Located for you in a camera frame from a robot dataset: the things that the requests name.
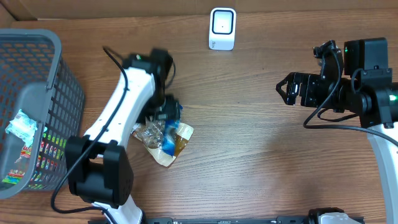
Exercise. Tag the teal snack packet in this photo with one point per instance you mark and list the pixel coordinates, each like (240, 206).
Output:
(23, 127)

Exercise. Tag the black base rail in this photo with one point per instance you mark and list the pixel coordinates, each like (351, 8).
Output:
(278, 220)

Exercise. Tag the grey plastic shopping basket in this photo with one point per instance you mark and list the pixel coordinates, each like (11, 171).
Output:
(36, 79)

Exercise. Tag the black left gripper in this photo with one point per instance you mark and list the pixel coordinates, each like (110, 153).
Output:
(172, 111)

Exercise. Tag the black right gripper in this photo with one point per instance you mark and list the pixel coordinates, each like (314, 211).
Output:
(307, 80)

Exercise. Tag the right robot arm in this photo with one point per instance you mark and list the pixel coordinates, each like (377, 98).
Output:
(358, 79)

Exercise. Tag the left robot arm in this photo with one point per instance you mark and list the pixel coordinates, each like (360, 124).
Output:
(98, 169)

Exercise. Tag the blue cookie packet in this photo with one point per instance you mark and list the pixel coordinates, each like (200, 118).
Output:
(169, 139)

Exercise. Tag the beige cookie pouch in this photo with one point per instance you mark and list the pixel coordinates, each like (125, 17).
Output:
(151, 135)

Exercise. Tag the white barcode scanner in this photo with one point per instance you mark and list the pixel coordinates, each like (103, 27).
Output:
(222, 30)

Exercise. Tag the green gummy candy bag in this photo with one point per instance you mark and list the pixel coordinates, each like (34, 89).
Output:
(49, 168)

